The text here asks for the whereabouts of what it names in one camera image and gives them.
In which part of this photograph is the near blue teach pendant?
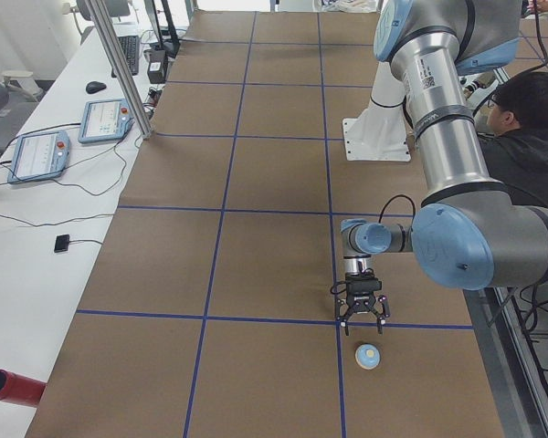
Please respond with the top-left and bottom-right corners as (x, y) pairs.
(7, 130), (70, 184)

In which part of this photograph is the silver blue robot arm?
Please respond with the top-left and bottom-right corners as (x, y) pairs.
(332, 1), (548, 327)

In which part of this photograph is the aluminium frame post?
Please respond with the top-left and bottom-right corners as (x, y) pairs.
(86, 0), (153, 140)

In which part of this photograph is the black power adapter box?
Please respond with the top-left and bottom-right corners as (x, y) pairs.
(147, 50), (167, 84)

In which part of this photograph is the far blue teach pendant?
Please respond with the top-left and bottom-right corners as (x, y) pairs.
(78, 99), (133, 144)

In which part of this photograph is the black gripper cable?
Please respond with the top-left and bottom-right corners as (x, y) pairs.
(378, 194), (416, 225)

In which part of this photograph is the black computer mouse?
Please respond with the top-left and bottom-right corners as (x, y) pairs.
(85, 81), (107, 95)

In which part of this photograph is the blue teach pendant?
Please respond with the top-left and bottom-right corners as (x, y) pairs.
(7, 130), (70, 184)
(78, 99), (133, 144)

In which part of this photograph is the black keyboard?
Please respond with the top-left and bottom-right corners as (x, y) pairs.
(118, 35), (141, 76)

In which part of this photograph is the light blue call bell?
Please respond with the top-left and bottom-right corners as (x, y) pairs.
(355, 344), (381, 370)

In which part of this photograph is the small black puck device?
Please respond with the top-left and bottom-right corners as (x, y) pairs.
(54, 234), (71, 254)

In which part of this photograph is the brown table mat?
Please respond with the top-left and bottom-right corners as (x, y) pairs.
(27, 12), (503, 437)

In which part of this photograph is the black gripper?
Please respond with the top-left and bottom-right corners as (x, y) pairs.
(335, 275), (391, 336)

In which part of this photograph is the seated person black jacket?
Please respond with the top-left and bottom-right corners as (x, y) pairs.
(479, 71), (548, 208)

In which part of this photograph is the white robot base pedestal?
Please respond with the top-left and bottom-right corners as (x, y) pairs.
(342, 62), (411, 162)

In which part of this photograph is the red thermos bottle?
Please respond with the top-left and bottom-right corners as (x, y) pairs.
(0, 370), (47, 408)

